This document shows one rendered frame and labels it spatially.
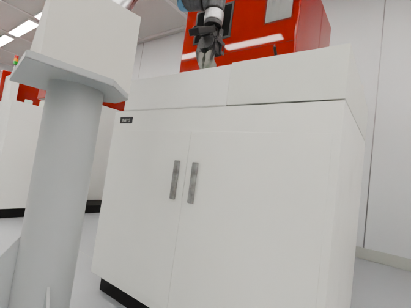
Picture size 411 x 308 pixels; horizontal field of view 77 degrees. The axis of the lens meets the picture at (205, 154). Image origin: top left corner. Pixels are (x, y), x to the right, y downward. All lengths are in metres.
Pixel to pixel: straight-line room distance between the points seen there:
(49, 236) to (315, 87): 0.84
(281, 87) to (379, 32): 2.47
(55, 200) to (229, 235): 0.51
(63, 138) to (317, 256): 0.74
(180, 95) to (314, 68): 0.48
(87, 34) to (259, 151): 0.62
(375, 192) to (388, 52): 1.32
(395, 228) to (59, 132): 2.63
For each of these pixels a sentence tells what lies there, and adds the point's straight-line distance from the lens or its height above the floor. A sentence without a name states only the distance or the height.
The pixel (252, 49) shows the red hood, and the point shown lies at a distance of 1.63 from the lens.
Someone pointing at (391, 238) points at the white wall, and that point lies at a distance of 2.83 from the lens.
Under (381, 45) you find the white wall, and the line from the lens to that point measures 3.15.
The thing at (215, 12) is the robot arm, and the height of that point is 1.20.
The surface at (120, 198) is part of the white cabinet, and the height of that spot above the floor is 0.43.
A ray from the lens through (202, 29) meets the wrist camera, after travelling 1.03.
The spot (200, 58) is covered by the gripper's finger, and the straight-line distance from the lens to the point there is 1.05.
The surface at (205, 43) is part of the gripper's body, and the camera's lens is 1.07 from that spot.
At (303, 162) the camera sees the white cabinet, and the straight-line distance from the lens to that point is 0.72.
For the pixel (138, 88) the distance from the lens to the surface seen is 1.20.
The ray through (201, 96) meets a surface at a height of 0.85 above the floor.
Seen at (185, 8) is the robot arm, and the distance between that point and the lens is 1.19.
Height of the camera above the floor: 0.59
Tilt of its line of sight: 4 degrees up
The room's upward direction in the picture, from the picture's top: 8 degrees clockwise
